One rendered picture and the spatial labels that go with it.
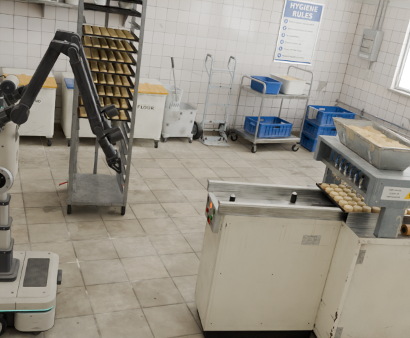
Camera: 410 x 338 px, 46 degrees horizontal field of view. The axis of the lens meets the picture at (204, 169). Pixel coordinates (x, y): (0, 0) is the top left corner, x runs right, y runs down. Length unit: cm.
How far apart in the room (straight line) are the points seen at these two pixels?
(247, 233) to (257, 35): 469
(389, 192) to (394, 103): 459
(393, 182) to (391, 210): 16
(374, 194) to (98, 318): 175
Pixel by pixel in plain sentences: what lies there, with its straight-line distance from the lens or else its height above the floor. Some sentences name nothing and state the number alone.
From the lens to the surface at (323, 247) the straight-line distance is 289.
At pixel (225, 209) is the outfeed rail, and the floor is 86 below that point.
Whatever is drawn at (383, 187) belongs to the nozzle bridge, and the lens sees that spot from 264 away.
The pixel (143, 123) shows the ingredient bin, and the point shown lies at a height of 33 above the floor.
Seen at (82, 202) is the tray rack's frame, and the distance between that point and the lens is 417.
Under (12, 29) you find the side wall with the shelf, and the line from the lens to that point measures 619.
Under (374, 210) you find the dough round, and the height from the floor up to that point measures 92.
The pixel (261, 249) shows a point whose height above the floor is 64.
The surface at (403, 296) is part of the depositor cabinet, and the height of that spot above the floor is 47.
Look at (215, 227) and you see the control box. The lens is 267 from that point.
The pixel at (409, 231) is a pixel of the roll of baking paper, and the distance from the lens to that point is 288.
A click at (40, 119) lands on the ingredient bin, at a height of 33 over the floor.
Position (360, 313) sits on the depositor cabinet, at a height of 35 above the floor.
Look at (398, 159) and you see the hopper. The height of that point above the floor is 125.
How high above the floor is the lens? 192
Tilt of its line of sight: 20 degrees down
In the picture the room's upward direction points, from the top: 9 degrees clockwise
